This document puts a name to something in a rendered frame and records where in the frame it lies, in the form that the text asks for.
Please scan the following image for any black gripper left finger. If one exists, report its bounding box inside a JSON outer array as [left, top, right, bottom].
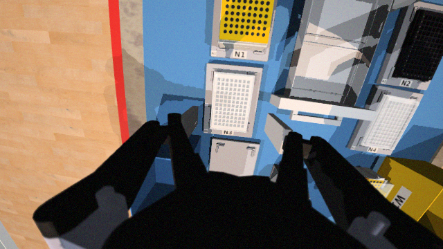
[[33, 106, 227, 249]]

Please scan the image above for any white multiwell plate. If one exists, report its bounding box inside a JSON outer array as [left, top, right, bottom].
[[360, 95, 420, 150]]

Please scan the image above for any yellow bin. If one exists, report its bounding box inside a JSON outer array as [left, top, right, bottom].
[[377, 156, 443, 240]]

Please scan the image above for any white multi-well plate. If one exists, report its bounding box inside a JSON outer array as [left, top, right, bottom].
[[210, 72, 255, 133]]

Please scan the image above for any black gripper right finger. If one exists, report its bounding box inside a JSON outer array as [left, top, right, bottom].
[[264, 113, 443, 249]]

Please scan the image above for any yellow plate with grid of black holes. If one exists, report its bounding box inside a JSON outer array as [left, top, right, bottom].
[[219, 0, 274, 51]]

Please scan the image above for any blue bench mat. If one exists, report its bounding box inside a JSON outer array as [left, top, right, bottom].
[[143, 0, 443, 176]]

